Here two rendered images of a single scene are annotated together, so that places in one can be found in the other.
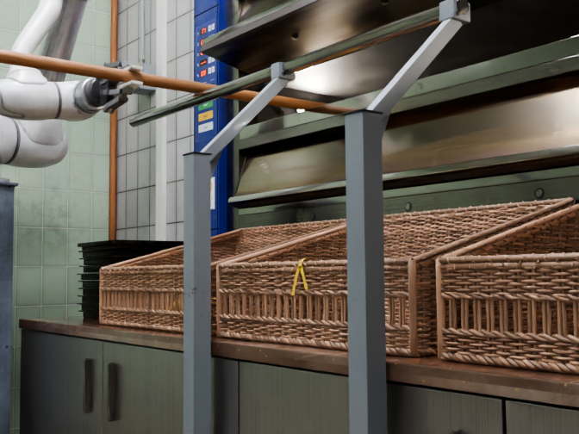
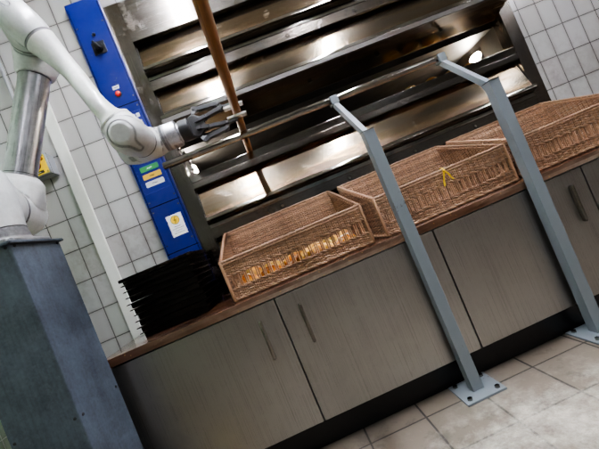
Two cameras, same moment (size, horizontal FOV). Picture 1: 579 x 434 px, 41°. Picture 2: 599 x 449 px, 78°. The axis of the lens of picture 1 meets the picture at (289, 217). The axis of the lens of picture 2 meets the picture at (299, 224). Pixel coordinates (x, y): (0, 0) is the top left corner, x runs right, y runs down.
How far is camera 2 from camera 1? 1.79 m
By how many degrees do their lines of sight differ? 56
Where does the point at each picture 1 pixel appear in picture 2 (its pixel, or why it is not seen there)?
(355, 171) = (504, 102)
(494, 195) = (395, 158)
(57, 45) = (38, 118)
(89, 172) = not seen: outside the picture
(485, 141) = (382, 136)
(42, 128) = (40, 194)
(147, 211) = (83, 268)
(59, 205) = not seen: outside the picture
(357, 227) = (514, 124)
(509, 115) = (387, 125)
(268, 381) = (459, 226)
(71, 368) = (230, 346)
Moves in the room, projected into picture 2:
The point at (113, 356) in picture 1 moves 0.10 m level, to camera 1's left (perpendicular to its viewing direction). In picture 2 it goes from (294, 301) to (277, 313)
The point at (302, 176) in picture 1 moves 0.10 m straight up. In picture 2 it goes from (267, 186) to (259, 167)
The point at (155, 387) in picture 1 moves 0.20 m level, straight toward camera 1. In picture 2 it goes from (357, 289) to (413, 271)
